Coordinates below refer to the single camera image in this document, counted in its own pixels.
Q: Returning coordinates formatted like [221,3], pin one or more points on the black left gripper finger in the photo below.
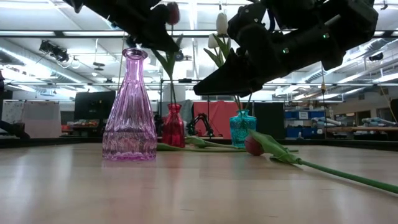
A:
[152,35]
[160,14]

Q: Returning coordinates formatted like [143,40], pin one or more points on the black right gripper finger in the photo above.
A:
[236,81]

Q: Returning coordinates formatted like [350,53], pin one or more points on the white artificial tulip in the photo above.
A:
[212,41]
[222,24]

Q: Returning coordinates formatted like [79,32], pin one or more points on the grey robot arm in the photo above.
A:
[323,121]
[374,121]

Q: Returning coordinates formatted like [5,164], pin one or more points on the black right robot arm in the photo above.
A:
[351,21]

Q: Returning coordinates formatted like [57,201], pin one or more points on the small black robot arm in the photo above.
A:
[202,116]

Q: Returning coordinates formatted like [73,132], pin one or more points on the blue glass vase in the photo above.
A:
[241,127]

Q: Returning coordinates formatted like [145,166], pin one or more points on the red glass vase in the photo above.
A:
[173,127]

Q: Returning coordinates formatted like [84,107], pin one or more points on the pink glass vase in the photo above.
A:
[130,124]

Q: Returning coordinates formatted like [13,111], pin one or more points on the red panel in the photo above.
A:
[222,118]

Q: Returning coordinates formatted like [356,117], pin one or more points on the black panel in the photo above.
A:
[269,121]

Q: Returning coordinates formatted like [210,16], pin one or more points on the black ceiling device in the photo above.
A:
[54,51]

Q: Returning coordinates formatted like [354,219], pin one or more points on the blue storage bin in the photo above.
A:
[295,133]
[317,114]

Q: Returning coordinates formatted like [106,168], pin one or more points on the black ceiling fixture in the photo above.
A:
[376,56]

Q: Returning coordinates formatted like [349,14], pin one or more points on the white board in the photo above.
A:
[42,121]

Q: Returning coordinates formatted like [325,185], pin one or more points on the round black camera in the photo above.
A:
[179,56]

